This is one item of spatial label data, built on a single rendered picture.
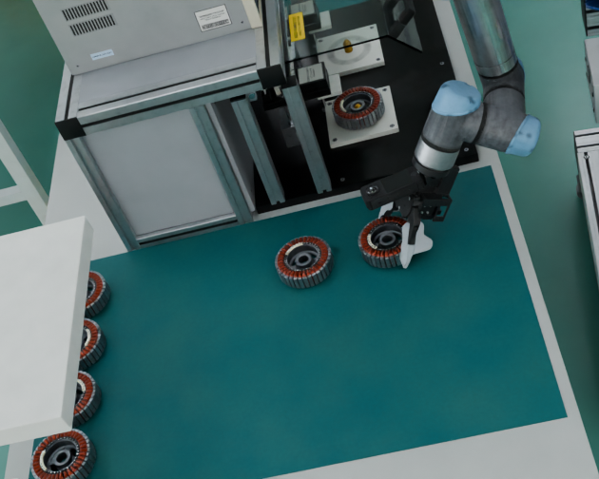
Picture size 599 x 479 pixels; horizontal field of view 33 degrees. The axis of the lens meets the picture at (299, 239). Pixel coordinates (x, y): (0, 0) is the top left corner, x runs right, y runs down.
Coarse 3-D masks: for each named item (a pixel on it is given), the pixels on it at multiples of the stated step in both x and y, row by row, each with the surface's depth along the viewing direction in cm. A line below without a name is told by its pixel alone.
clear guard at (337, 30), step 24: (288, 0) 205; (312, 0) 202; (336, 0) 200; (360, 0) 198; (384, 0) 197; (288, 24) 199; (312, 24) 197; (336, 24) 195; (360, 24) 192; (384, 24) 190; (408, 24) 196; (288, 48) 193; (312, 48) 191; (336, 48) 189
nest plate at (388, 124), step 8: (384, 88) 223; (384, 96) 221; (328, 104) 224; (384, 104) 219; (392, 104) 219; (328, 112) 222; (384, 112) 217; (392, 112) 217; (328, 120) 220; (384, 120) 216; (392, 120) 215; (328, 128) 218; (336, 128) 218; (344, 128) 217; (368, 128) 215; (376, 128) 214; (384, 128) 214; (392, 128) 213; (336, 136) 216; (344, 136) 215; (352, 136) 215; (360, 136) 214; (368, 136) 214; (376, 136) 214; (336, 144) 215; (344, 144) 215
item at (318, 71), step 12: (300, 72) 211; (312, 72) 210; (324, 72) 209; (300, 84) 209; (312, 84) 208; (324, 84) 209; (336, 84) 212; (276, 96) 212; (312, 96) 210; (324, 96) 211; (264, 108) 212; (288, 120) 216
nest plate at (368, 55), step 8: (376, 40) 236; (360, 48) 235; (368, 48) 234; (376, 48) 234; (320, 56) 237; (328, 56) 236; (336, 56) 236; (344, 56) 235; (352, 56) 234; (360, 56) 233; (368, 56) 232; (376, 56) 232; (328, 64) 234; (336, 64) 234; (344, 64) 233; (352, 64) 232; (360, 64) 231; (368, 64) 230; (376, 64) 230; (384, 64) 230; (328, 72) 232; (336, 72) 231; (344, 72) 231; (352, 72) 231
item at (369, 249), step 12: (396, 216) 195; (372, 228) 194; (384, 228) 195; (396, 228) 194; (360, 240) 193; (372, 240) 194; (384, 240) 194; (396, 240) 193; (372, 252) 190; (384, 252) 189; (396, 252) 188; (372, 264) 191; (384, 264) 190; (396, 264) 191
